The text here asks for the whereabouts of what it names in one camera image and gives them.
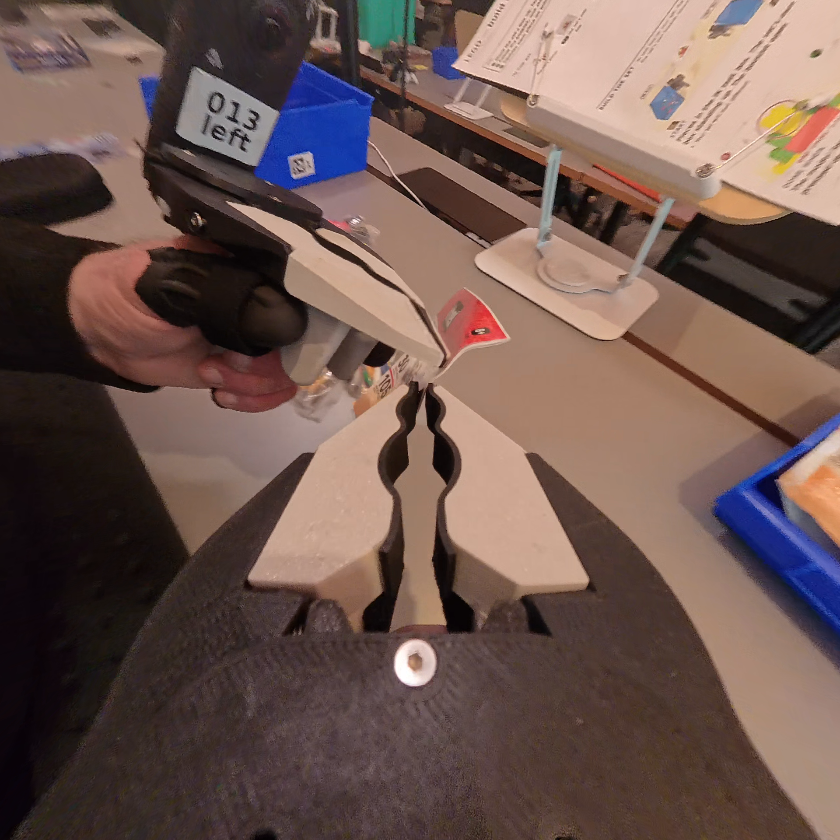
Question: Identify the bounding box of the colourful printed sheet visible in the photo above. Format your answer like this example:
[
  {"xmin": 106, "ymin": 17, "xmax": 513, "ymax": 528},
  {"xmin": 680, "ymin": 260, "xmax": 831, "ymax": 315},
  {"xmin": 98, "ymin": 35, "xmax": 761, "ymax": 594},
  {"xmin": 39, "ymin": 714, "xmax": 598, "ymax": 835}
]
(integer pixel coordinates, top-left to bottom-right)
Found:
[{"xmin": 0, "ymin": 133, "xmax": 127, "ymax": 164}]

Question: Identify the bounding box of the person's left forearm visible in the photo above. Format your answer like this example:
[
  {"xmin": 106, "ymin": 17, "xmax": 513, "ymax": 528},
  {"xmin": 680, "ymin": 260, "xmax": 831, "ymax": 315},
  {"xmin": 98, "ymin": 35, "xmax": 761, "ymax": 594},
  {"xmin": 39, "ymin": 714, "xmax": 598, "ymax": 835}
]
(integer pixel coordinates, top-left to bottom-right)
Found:
[{"xmin": 0, "ymin": 215, "xmax": 161, "ymax": 395}]

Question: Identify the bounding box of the white document stand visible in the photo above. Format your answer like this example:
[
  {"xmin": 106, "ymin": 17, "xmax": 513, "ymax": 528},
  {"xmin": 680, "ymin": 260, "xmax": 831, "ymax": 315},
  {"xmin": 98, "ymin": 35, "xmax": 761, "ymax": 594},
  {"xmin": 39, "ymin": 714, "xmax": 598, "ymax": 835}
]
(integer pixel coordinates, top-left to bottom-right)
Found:
[{"xmin": 445, "ymin": 0, "xmax": 840, "ymax": 342}]

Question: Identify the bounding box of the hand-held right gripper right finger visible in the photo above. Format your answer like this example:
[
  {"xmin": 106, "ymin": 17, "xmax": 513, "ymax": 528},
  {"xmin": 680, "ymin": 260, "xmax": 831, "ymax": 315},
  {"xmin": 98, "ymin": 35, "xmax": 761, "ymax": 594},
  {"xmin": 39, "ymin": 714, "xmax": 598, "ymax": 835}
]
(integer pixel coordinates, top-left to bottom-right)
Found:
[{"xmin": 425, "ymin": 384, "xmax": 592, "ymax": 634}]

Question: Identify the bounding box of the blue toy box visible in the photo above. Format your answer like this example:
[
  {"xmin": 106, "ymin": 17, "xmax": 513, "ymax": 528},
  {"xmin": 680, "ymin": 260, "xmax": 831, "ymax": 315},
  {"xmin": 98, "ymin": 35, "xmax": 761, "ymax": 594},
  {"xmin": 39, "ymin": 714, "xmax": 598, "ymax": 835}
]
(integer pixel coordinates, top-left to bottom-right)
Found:
[{"xmin": 0, "ymin": 28, "xmax": 91, "ymax": 73}]

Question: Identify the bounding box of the grey table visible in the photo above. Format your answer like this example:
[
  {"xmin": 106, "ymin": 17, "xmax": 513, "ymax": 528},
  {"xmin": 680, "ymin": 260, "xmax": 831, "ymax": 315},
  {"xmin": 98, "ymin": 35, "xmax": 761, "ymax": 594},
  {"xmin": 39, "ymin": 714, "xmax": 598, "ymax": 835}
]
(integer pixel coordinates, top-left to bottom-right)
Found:
[{"xmin": 0, "ymin": 13, "xmax": 168, "ymax": 158}]

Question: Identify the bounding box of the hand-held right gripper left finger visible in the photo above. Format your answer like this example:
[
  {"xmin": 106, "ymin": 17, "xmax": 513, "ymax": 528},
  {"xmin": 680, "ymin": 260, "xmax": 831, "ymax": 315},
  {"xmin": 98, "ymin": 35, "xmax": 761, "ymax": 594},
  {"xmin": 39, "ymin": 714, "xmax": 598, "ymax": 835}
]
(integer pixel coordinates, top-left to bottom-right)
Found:
[{"xmin": 247, "ymin": 382, "xmax": 422, "ymax": 634}]

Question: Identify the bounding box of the white cable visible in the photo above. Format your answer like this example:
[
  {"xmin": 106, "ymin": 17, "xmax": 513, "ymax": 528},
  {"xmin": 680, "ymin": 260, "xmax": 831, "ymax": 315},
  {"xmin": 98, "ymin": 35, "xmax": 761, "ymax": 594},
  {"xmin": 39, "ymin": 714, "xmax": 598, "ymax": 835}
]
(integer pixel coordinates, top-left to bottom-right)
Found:
[{"xmin": 366, "ymin": 140, "xmax": 434, "ymax": 210}]

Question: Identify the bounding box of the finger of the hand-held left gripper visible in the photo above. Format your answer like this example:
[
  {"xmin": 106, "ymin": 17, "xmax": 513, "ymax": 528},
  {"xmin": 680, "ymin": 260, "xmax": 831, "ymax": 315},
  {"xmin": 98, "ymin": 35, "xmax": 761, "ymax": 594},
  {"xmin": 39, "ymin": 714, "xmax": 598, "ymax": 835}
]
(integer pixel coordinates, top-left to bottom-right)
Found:
[
  {"xmin": 315, "ymin": 222, "xmax": 442, "ymax": 349},
  {"xmin": 225, "ymin": 200, "xmax": 448, "ymax": 388}
]

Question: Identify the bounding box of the person's black clothing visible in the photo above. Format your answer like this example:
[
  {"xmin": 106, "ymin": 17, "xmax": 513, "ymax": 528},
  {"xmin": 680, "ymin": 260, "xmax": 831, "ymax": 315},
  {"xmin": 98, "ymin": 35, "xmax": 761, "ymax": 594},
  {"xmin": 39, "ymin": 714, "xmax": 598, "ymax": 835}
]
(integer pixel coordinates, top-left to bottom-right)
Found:
[{"xmin": 0, "ymin": 371, "xmax": 191, "ymax": 840}]

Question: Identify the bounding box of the toy instruction booklet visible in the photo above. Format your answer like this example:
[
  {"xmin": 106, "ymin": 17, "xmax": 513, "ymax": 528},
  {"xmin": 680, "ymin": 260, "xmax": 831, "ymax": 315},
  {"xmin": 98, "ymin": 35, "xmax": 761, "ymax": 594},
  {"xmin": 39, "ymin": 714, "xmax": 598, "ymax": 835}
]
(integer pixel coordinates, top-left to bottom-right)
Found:
[{"xmin": 354, "ymin": 287, "xmax": 513, "ymax": 421}]

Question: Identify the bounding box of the black desk mat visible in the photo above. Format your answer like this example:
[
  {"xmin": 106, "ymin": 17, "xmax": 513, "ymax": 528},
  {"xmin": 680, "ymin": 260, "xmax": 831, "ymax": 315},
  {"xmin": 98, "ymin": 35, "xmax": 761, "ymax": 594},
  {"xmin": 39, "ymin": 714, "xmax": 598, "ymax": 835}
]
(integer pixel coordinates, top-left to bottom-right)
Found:
[{"xmin": 394, "ymin": 166, "xmax": 527, "ymax": 248}]

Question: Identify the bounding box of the person's left hand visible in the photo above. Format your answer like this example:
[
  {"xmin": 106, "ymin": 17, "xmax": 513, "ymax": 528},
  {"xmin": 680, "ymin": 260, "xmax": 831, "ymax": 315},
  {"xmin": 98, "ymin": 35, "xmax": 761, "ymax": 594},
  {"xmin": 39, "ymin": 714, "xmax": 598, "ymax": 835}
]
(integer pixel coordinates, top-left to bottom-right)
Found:
[{"xmin": 67, "ymin": 235, "xmax": 301, "ymax": 413}]

